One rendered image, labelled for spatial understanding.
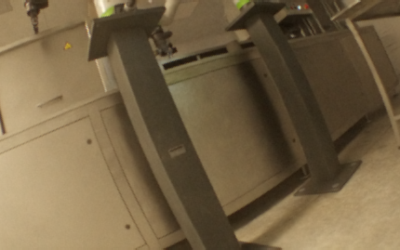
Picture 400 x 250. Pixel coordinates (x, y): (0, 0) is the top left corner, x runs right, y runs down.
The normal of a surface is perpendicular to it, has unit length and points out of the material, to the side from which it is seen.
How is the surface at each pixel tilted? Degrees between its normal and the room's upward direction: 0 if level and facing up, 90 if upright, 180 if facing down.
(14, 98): 90
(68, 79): 90
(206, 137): 90
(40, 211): 90
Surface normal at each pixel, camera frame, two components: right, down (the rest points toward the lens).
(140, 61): 0.44, -0.26
